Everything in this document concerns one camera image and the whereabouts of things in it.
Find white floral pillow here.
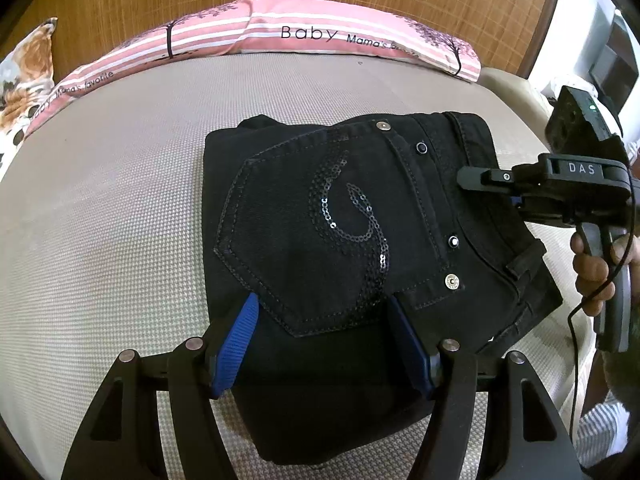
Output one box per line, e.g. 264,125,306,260
0,18,58,166

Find black denim pants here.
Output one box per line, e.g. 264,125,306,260
202,112,562,465

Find striped sleeve right forearm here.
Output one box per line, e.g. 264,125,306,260
575,392,629,467

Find person's right hand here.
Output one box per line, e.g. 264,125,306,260
570,233,639,316

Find pink striped long pillow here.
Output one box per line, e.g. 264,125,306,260
27,0,482,132

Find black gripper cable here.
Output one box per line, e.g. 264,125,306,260
566,109,639,441

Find beige woven bed mat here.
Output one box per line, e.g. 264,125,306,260
0,52,601,480

